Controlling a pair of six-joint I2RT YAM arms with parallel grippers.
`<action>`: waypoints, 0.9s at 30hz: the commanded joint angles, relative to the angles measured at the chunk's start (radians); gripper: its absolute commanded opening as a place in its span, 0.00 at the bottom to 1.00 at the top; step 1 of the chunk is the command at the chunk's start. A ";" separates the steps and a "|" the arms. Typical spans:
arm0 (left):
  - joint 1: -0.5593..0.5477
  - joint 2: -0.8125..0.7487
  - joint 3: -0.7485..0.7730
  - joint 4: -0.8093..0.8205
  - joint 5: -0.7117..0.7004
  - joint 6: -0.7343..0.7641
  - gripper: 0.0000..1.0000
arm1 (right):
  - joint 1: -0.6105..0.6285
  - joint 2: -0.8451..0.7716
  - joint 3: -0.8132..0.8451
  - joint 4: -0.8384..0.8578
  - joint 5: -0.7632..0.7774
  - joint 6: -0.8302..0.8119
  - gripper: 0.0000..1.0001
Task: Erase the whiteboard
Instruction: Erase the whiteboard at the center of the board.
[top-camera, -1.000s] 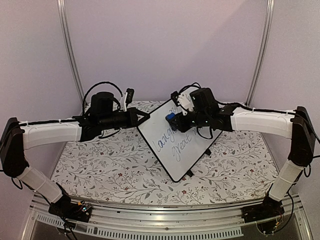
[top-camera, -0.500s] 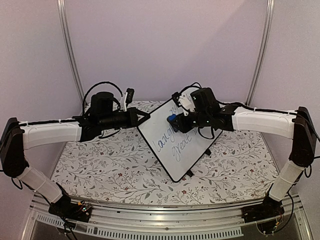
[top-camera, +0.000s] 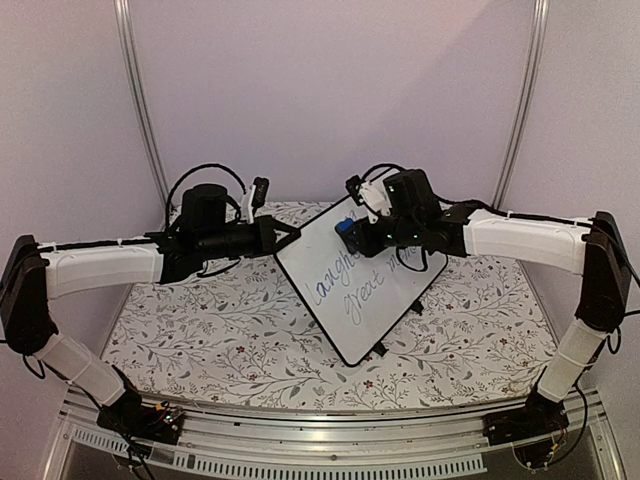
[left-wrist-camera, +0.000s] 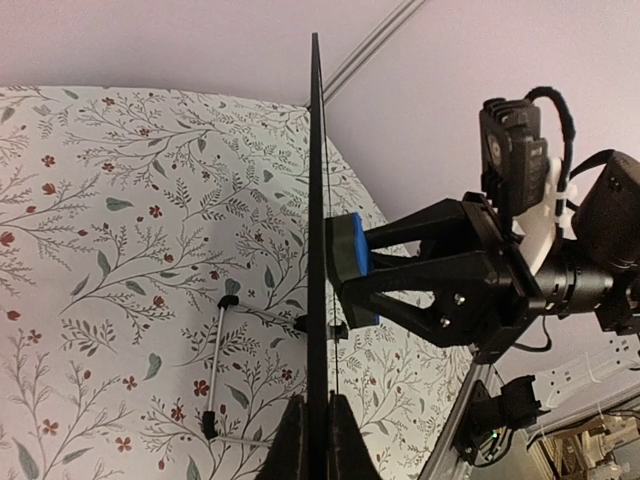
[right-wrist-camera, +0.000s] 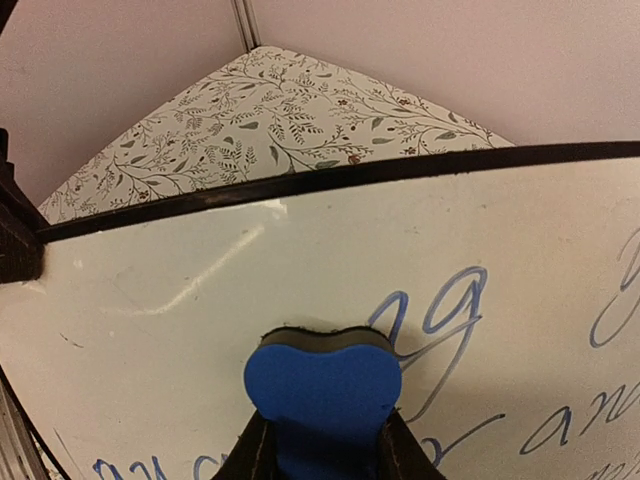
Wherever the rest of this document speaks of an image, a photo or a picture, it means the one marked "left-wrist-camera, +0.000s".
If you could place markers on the front aluminium rail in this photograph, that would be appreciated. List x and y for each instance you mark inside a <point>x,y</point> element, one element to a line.
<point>454,387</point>

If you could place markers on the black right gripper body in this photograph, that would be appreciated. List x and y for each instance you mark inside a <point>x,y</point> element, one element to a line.
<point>509,297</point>

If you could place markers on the blue whiteboard eraser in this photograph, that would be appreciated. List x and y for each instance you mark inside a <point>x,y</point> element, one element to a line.
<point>348,257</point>

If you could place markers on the right aluminium frame post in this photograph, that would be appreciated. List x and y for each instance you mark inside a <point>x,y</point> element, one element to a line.
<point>379,36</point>

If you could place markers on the floral patterned table mat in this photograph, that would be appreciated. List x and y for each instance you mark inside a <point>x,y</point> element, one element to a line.
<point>153,261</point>

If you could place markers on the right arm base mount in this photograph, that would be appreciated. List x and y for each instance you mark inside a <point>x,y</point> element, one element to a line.
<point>515,408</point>

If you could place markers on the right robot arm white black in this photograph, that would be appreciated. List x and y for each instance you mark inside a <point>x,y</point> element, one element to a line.
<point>598,270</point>

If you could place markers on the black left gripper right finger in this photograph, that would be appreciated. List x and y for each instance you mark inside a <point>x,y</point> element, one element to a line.
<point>348,456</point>

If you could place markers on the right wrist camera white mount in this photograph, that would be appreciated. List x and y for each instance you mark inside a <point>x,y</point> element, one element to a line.
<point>521,180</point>

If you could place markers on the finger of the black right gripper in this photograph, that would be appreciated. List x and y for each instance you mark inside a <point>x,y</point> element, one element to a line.
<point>442,228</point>
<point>447,301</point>

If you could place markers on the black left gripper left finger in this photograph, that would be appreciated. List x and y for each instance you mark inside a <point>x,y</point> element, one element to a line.
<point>286,458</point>

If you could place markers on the white whiteboard black frame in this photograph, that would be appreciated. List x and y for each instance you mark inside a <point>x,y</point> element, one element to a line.
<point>317,377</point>

